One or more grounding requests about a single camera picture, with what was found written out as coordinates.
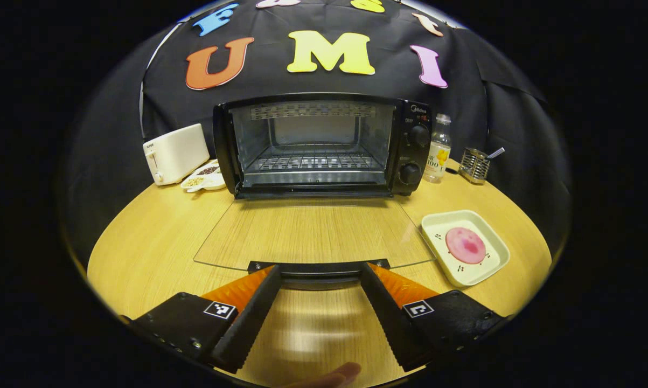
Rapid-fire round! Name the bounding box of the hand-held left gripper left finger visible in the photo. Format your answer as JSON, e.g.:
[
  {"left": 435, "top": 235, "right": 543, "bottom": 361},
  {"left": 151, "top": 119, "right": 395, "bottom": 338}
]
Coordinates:
[{"left": 130, "top": 265, "right": 281, "bottom": 374}]

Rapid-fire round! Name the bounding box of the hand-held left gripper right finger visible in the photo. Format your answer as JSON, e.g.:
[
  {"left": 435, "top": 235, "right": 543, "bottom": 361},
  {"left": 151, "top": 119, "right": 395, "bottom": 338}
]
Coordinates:
[{"left": 360, "top": 262, "right": 510, "bottom": 372}]

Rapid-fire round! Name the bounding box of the white square plate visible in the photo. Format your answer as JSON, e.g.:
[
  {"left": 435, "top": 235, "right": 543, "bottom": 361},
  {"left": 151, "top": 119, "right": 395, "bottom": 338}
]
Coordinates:
[{"left": 421, "top": 210, "right": 511, "bottom": 287}]

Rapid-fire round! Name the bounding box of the pink round meat slice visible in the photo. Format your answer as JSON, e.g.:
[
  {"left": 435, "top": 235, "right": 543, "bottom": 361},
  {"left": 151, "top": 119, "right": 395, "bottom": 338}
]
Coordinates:
[{"left": 445, "top": 227, "right": 487, "bottom": 265}]

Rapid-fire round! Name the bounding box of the black electric oven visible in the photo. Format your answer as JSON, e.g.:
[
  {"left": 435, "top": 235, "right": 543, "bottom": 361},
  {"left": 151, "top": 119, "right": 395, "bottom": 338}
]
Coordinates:
[{"left": 193, "top": 93, "right": 436, "bottom": 292}]

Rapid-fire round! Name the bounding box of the white divided snack dish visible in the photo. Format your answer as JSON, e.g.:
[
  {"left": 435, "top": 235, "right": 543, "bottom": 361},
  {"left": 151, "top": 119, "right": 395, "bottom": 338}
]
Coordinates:
[{"left": 181, "top": 160, "right": 227, "bottom": 193}]

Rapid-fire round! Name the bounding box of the clear glass bottle yellow label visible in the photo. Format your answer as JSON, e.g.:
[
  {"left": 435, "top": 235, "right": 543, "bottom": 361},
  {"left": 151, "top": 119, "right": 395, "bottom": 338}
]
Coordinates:
[{"left": 423, "top": 114, "right": 452, "bottom": 183}]

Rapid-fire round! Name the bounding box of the white toaster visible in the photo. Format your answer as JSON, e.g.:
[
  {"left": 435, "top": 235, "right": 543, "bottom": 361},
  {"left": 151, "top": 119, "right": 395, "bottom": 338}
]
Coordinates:
[{"left": 143, "top": 123, "right": 210, "bottom": 186}]

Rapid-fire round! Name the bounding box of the black backdrop cloth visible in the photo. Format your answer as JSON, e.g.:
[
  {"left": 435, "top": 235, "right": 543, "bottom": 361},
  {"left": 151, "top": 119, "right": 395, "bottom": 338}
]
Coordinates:
[{"left": 60, "top": 0, "right": 572, "bottom": 259}]

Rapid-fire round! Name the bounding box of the metal wire utensil holder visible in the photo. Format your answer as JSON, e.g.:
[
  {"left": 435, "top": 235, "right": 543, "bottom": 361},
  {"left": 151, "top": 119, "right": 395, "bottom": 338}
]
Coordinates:
[{"left": 458, "top": 147, "right": 490, "bottom": 185}]

